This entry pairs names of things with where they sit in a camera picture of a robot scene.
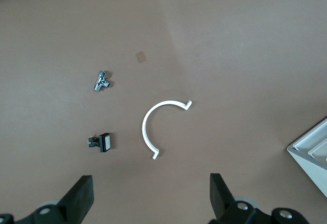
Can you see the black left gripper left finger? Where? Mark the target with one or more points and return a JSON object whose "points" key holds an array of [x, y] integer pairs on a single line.
{"points": [[76, 203]]}

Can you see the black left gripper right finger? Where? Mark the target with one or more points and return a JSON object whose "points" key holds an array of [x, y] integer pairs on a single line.
{"points": [[222, 203]]}

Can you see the black square push button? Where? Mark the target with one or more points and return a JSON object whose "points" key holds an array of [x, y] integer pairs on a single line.
{"points": [[104, 142]]}

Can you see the white drawer cabinet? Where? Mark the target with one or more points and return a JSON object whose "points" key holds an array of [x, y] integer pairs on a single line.
{"points": [[313, 180]]}

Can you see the white plastic drawer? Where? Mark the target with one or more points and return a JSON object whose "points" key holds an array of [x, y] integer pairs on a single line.
{"points": [[320, 155], [307, 144]]}

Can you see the small blue metal component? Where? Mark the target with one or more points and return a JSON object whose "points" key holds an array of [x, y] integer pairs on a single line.
{"points": [[101, 82]]}

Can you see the brown tape patch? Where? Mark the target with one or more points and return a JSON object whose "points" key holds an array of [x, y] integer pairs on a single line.
{"points": [[140, 57]]}

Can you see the white curved plastic bracket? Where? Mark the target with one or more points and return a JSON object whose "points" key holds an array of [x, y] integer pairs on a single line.
{"points": [[144, 129]]}

